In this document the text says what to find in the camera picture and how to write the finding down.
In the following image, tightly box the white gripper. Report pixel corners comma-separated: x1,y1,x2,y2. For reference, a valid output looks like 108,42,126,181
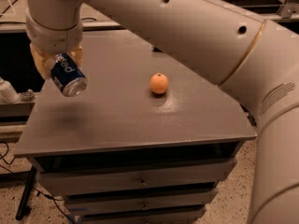
25,9,83,79

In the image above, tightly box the top grey drawer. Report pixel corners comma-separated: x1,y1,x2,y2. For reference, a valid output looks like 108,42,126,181
37,158,236,196

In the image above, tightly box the grey side ledge left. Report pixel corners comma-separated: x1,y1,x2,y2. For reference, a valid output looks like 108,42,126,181
0,92,37,118

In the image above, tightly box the grey drawer cabinet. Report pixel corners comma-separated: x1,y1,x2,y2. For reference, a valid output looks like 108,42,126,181
12,29,258,224

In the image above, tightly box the blue pepsi can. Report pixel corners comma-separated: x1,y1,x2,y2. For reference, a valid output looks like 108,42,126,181
50,53,88,97

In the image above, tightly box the white pipe fitting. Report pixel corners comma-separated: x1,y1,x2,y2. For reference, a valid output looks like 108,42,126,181
0,77,19,104

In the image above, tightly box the black floor cable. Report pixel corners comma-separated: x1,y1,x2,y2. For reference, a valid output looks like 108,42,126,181
0,141,76,224

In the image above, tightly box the grey drawer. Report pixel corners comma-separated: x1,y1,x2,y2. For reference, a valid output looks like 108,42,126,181
37,158,236,196
65,189,218,215
82,205,206,224

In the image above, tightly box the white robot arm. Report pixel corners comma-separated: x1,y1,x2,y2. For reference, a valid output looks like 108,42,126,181
26,0,299,224

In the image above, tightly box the orange fruit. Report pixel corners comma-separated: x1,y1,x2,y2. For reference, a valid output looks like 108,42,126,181
149,73,168,94

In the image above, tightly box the grey metal rail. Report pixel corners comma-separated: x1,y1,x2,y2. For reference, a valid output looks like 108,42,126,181
0,20,123,34

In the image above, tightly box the middle grey drawer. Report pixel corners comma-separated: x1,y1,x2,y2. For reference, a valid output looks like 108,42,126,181
65,189,218,215

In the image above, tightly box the black metal leg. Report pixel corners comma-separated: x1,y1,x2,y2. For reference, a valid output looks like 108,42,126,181
15,166,36,221

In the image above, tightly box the bottom grey drawer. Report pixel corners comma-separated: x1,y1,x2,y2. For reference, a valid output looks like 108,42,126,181
82,205,206,224

